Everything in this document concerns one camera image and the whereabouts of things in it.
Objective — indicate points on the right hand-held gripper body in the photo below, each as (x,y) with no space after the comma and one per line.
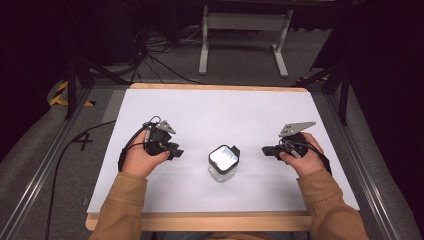
(294,140)

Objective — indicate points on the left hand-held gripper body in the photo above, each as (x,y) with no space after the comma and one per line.
(159,137)

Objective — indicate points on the clear jar with black lid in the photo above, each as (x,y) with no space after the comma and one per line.
(223,162)

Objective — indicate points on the person's right hand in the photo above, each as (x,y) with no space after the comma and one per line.
(305,159)

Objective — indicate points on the person's left hand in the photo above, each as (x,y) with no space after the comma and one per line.
(142,160)

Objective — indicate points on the white table mat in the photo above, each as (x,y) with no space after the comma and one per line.
(220,116)

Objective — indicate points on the black tripod stand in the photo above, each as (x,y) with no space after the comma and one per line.
(336,83)
(83,76)

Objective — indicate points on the yellow black floor tape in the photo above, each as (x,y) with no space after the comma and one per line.
(63,96)

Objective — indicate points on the aluminium rail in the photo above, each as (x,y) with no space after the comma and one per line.
(40,170)
(370,173)

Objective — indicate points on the white metal table frame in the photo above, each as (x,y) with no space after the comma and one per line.
(242,36)

